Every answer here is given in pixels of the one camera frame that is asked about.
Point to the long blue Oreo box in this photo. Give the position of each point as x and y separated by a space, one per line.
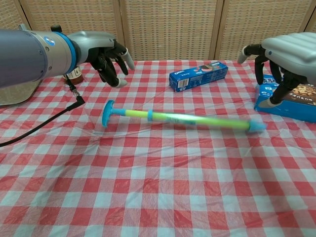
197 77

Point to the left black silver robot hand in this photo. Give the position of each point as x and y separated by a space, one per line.
98 44

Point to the red white checkered tablecloth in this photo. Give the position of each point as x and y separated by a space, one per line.
158 177

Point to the bamboo folding screen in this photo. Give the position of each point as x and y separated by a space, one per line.
170 27

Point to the blue chocolate chip cookie box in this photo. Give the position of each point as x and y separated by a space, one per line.
293 103

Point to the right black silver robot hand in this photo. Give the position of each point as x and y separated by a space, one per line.
293 54

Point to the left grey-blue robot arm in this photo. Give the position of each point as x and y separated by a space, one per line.
27 56

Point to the brown bottle black cap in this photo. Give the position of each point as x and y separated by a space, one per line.
75 76

